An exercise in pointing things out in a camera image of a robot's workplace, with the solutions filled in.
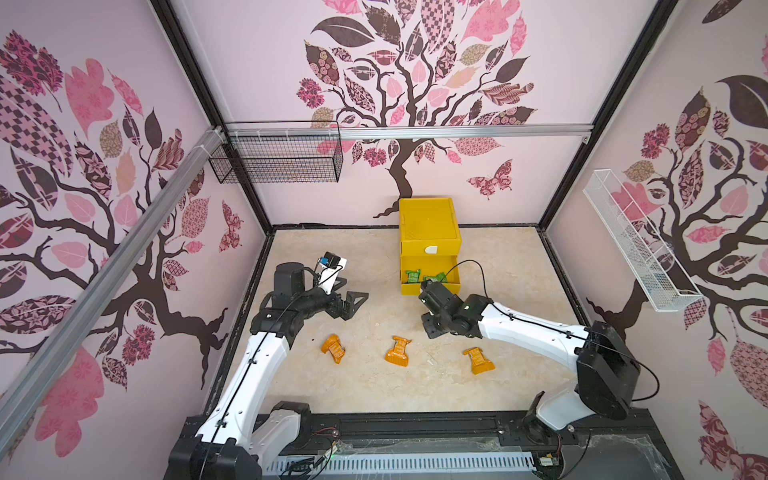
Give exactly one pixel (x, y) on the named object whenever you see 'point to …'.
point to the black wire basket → (278, 159)
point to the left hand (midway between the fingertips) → (352, 294)
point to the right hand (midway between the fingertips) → (432, 323)
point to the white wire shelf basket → (657, 273)
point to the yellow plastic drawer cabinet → (429, 242)
